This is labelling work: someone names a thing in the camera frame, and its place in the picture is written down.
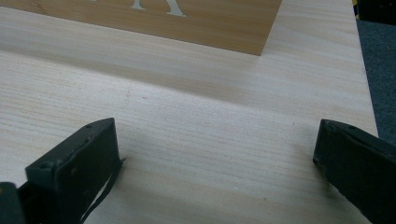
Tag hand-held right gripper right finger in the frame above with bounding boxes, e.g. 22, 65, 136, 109
312, 119, 396, 224

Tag black and yellow object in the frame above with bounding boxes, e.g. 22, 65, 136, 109
352, 0, 396, 22

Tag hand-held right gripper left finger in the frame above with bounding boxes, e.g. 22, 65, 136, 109
17, 117, 127, 224

